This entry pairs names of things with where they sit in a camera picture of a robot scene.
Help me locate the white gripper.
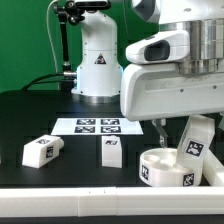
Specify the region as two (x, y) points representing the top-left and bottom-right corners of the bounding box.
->
(120, 63), (224, 148)

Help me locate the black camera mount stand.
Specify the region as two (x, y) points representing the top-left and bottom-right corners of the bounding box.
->
(54, 0), (111, 90)

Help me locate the white round stool seat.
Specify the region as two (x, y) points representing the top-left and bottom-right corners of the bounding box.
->
(139, 148), (202, 187)

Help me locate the black cable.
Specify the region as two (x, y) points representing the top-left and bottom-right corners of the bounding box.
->
(21, 72), (78, 91)

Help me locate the white cable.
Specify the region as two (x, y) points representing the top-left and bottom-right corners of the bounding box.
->
(45, 0), (60, 74)

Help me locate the white L-shaped obstacle fence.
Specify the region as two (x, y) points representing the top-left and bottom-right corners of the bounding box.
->
(0, 152), (224, 218)

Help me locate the white fiducial marker sheet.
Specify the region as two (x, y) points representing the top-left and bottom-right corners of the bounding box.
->
(51, 118), (143, 135)

